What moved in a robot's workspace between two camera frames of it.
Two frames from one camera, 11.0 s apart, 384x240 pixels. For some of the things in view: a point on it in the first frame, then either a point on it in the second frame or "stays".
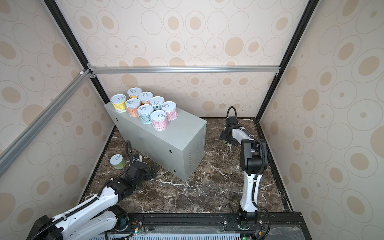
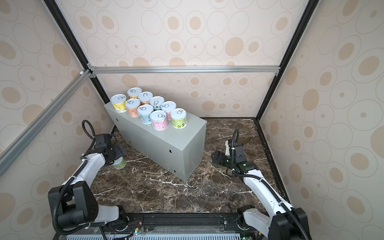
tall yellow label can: x=119 y=102 stays
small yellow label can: x=133 y=92 stays
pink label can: x=132 y=105 stays
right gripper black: x=224 y=136 to x=219 y=153
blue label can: x=144 y=111 stays
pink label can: x=145 y=97 stays
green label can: x=228 y=144 to x=179 y=118
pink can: x=170 y=107 stays
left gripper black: x=149 y=175 to x=119 y=151
